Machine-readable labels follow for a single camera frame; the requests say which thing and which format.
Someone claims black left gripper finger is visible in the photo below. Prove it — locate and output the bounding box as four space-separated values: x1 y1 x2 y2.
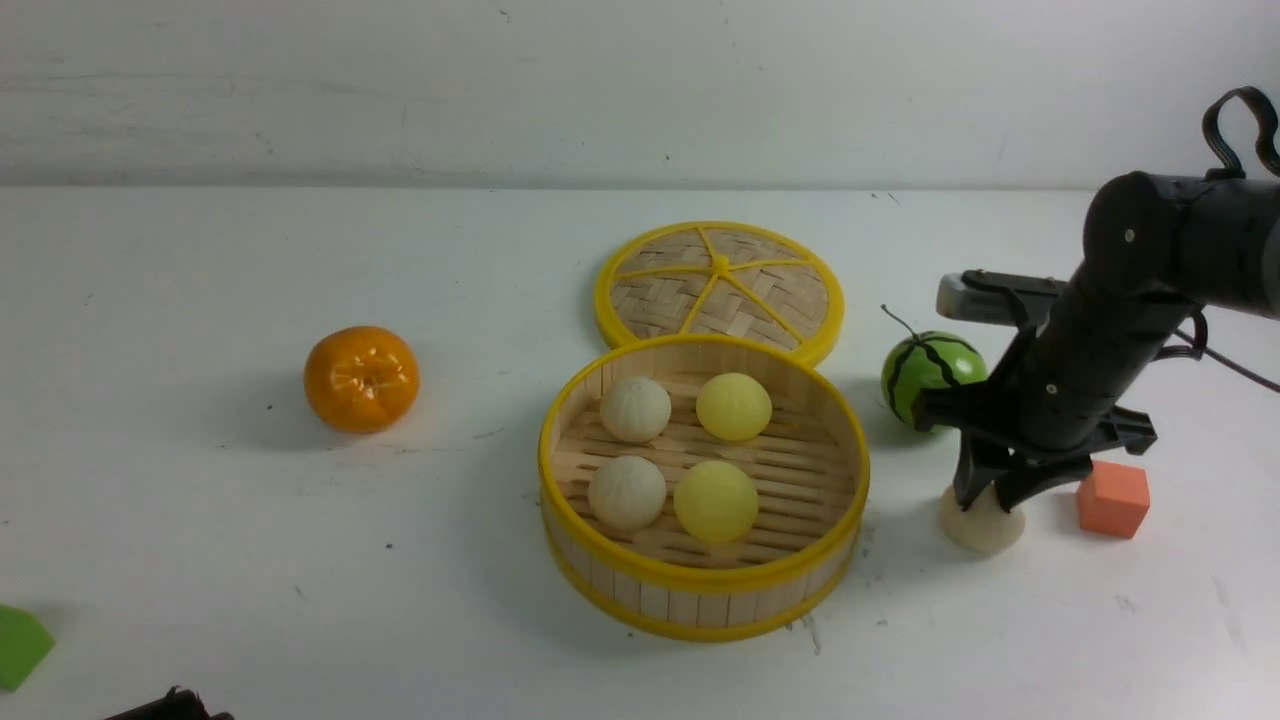
108 685 236 720

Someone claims white bun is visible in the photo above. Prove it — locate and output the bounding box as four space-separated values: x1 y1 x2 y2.
599 375 672 443
938 484 1027 557
588 456 667 532

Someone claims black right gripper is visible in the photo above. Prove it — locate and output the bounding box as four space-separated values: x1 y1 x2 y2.
914 263 1158 512

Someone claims green foam block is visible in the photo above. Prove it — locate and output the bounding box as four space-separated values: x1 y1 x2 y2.
0 603 56 692

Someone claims yellow bun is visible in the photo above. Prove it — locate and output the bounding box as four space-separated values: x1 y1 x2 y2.
695 373 773 442
672 460 760 544

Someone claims orange toy tangerine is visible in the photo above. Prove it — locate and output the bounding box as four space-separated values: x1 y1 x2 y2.
303 325 421 434

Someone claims green toy watermelon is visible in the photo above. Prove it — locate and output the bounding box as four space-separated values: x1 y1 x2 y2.
879 304 989 433

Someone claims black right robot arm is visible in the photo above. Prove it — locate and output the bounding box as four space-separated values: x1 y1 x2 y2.
913 172 1279 512

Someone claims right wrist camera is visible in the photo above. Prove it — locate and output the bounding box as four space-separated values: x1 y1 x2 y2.
934 270 1068 329

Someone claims orange foam cube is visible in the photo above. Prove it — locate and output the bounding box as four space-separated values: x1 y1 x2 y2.
1075 460 1151 541

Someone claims woven bamboo steamer lid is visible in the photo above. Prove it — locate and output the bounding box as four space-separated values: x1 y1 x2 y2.
591 220 845 366

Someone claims white bun bottom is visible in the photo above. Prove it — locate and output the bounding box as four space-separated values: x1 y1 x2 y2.
588 456 667 532

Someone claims bamboo steamer tray yellow rim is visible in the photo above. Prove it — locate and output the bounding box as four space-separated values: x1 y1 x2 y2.
538 334 870 642

